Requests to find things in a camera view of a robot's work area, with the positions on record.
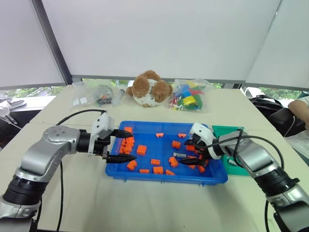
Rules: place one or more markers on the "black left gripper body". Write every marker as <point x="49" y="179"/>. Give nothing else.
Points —
<point x="101" y="146"/>

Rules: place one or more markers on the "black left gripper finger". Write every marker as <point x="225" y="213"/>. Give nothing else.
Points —
<point x="123" y="134"/>
<point x="122" y="159"/>

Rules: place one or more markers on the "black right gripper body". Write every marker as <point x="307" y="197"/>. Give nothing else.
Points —
<point x="201" y="148"/>

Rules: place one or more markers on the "person's bare forearm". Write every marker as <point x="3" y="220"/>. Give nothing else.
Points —
<point x="299" y="107"/>

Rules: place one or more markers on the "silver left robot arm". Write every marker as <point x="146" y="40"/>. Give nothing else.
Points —
<point x="43" y="154"/>

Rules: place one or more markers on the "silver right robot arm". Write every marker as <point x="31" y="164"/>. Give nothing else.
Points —
<point x="258" y="154"/>

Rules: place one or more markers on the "green plastic bin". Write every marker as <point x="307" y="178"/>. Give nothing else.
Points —
<point x="223" y="130"/>

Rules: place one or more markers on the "blue plastic bin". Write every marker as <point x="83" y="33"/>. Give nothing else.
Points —
<point x="154" y="149"/>

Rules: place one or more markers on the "orange toy block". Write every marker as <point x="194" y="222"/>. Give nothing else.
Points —
<point x="127" y="149"/>
<point x="128" y="129"/>
<point x="176" y="144"/>
<point x="144" y="171"/>
<point x="192" y="166"/>
<point x="201" y="169"/>
<point x="129" y="144"/>
<point x="170" y="172"/>
<point x="121" y="150"/>
<point x="141" y="149"/>
<point x="159" y="134"/>
<point x="123" y="142"/>
<point x="156" y="162"/>
<point x="130" y="139"/>
<point x="190" y="148"/>
<point x="182" y="135"/>
<point x="131" y="164"/>
<point x="173" y="162"/>
<point x="158" y="170"/>

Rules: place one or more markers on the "silver battery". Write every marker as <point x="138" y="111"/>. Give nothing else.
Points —
<point x="178" y="154"/>
<point x="232" y="162"/>

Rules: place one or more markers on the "clear bag of small parts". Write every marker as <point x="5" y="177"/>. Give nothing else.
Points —
<point x="96" y="96"/>

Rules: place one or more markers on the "bag of colourful toy blocks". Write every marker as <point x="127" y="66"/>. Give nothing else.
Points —
<point x="189" y="96"/>

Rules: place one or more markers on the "brown and white plush toy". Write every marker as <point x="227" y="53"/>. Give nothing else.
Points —
<point x="144" y="89"/>

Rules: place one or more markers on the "white car outside window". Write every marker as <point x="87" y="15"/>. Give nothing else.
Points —
<point x="252" y="92"/>

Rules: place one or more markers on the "black bag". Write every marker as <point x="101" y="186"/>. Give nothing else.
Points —
<point x="282" y="118"/>

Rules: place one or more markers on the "grey sandal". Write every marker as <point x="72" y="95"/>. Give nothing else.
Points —
<point x="15" y="102"/>

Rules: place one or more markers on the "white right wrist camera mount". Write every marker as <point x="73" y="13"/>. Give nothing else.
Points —
<point x="204" y="131"/>

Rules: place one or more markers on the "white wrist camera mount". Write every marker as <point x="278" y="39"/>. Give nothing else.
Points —
<point x="102" y="123"/>
<point x="204" y="131"/>

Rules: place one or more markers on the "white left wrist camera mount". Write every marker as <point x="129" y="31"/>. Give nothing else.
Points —
<point x="102" y="123"/>

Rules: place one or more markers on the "dark window frame post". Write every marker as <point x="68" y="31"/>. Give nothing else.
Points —
<point x="51" y="41"/>

